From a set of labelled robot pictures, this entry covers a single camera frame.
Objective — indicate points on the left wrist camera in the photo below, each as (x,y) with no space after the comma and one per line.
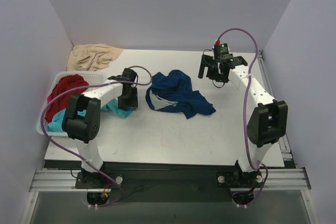
(127,75)

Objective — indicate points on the turquoise t-shirt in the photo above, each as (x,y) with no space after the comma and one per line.
(112,106)

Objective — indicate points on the right side aluminium rail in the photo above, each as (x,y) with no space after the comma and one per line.
(286,151)

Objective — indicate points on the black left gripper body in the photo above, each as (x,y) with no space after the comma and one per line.
(127,100)

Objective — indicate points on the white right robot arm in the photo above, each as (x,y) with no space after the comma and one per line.
(264,117)

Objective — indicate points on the white plastic laundry basket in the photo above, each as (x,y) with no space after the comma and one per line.
(92,77)

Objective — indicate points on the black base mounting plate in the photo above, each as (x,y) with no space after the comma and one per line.
(240,187)

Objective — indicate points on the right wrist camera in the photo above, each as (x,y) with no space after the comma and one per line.
(220,50)

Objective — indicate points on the red t-shirt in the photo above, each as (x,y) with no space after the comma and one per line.
(64,84)

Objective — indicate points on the beige t-shirt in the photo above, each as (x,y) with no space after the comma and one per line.
(92,57)

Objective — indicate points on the aluminium frame rail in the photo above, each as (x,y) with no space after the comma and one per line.
(63,180)

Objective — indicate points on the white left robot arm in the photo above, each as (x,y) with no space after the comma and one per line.
(82,118)

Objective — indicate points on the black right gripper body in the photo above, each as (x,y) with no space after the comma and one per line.
(210,67)

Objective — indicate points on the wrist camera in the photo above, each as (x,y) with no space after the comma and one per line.
(127,75)
(220,50)

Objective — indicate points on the navy blue mickey t-shirt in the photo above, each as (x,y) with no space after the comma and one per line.
(173,93)

